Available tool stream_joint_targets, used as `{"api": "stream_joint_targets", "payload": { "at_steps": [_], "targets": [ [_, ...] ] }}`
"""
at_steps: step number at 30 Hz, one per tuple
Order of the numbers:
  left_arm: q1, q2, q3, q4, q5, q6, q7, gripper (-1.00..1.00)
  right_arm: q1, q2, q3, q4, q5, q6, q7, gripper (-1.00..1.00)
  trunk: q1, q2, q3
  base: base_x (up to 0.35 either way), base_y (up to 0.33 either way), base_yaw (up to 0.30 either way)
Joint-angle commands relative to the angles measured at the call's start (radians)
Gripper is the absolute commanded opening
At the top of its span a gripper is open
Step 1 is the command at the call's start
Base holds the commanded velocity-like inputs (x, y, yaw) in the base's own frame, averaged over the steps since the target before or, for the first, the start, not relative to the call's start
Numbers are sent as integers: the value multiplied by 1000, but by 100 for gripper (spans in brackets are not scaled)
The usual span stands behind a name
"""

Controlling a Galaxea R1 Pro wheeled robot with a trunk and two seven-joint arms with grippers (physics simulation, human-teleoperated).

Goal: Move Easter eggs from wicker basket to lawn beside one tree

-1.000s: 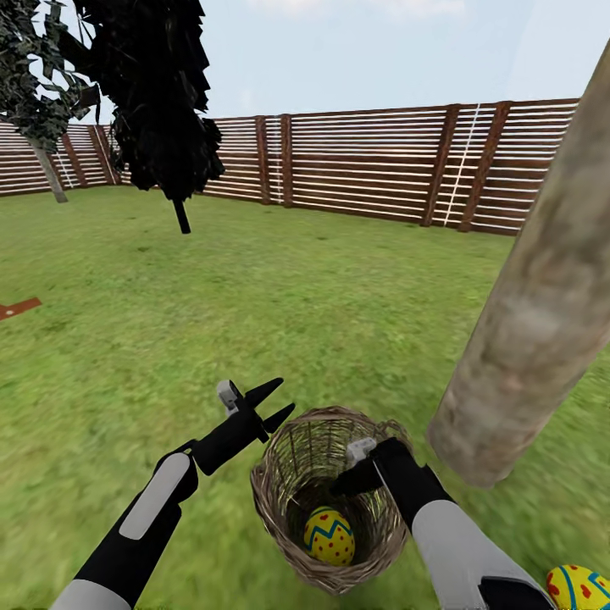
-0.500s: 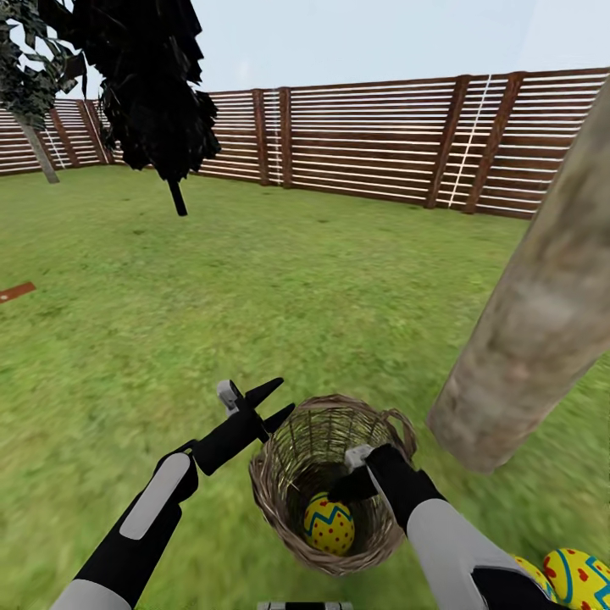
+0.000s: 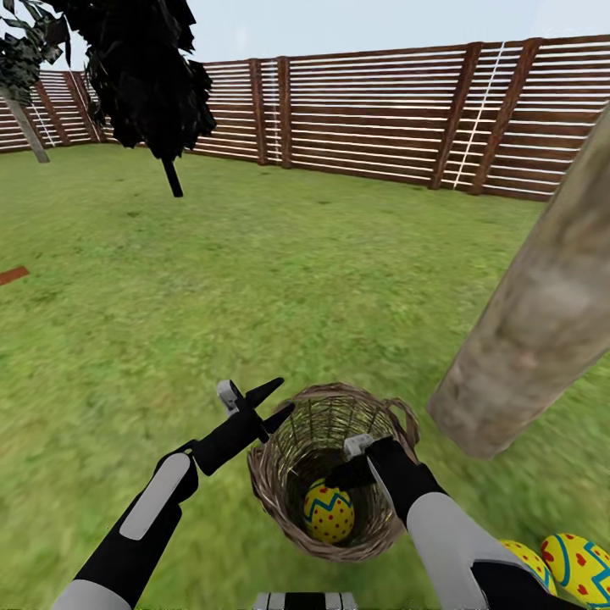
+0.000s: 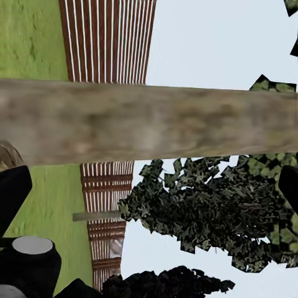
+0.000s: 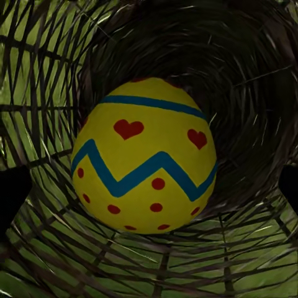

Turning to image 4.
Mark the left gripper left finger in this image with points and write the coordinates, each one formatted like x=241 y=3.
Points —
x=15 y=186

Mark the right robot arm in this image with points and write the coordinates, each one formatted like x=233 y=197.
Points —
x=29 y=268

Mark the tree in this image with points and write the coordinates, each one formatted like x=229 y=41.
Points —
x=179 y=282
x=62 y=122
x=229 y=212

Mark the wicker basket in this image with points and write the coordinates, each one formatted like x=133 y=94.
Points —
x=9 y=157

